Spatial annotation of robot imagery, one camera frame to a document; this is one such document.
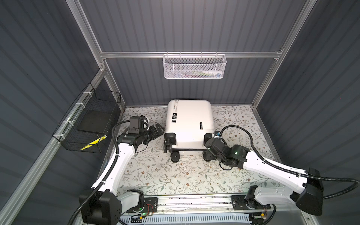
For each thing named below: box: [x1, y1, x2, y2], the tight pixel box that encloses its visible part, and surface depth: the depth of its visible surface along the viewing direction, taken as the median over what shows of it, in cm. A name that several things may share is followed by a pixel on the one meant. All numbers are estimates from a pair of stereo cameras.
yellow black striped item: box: [80, 135, 108, 151], surface depth 68 cm
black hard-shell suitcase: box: [163, 99, 216, 163], surface depth 86 cm
